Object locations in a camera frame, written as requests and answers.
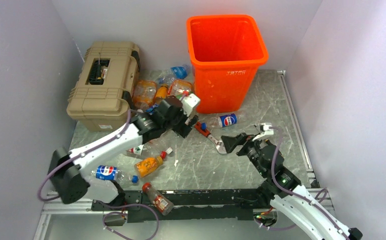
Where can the red cap bottle on rail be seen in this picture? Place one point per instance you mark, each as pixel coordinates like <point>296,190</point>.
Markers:
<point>158,200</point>

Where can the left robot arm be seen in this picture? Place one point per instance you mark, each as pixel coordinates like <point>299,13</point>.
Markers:
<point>70,171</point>

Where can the small orange juice bottle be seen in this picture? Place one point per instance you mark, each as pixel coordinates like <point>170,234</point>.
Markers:
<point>161,93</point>

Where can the clear bottle blue label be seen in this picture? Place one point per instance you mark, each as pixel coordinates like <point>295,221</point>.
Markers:
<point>174,73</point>

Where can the red adjustable wrench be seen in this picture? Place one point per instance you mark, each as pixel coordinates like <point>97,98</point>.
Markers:
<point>219,145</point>

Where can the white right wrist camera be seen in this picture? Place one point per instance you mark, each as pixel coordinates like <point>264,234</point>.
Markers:
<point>264,130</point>

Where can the pepsi bottle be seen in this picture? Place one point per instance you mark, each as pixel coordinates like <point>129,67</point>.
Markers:
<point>222,120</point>
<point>113,173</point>

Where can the red label bottle red cap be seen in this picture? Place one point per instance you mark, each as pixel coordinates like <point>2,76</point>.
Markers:
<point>152,148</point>

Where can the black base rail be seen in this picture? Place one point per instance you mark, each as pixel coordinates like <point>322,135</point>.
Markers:
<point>242,204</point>

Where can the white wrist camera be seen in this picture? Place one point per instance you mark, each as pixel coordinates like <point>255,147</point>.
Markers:
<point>189,103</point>
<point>264,130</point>

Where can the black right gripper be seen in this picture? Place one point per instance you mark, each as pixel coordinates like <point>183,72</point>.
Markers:
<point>231,142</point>

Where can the tan plastic toolbox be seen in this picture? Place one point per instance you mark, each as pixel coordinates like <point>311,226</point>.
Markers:
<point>103,93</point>

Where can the orange plastic bin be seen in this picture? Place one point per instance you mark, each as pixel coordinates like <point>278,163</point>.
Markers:
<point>225,52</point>

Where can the orange bottle yellow cap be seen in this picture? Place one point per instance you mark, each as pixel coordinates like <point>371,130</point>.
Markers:
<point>148,166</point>

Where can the crushed orange label bottle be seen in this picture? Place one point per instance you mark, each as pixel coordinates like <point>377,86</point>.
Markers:
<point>178,87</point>

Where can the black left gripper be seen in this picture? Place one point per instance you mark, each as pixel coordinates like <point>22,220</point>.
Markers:
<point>183,129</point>

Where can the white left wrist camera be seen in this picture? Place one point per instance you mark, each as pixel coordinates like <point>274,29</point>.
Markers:
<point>189,103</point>

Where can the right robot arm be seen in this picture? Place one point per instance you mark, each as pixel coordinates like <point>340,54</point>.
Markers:
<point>283,191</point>

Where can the large orange label bottle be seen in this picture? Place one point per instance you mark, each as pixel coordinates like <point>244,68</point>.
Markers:
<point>144,94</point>

